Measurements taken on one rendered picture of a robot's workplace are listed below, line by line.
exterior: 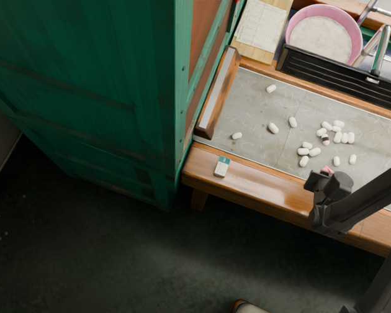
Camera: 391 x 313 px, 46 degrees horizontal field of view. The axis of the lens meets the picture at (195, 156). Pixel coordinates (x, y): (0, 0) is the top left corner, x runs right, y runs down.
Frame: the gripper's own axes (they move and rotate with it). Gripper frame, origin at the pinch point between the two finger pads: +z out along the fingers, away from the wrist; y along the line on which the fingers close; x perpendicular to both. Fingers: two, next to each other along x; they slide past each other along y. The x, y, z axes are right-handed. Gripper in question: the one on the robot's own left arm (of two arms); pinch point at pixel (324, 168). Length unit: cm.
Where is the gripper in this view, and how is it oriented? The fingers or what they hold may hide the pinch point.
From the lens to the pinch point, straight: 142.3
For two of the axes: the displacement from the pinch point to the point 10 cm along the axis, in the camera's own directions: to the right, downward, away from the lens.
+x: -2.4, 7.8, 5.8
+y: -9.4, -3.3, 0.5
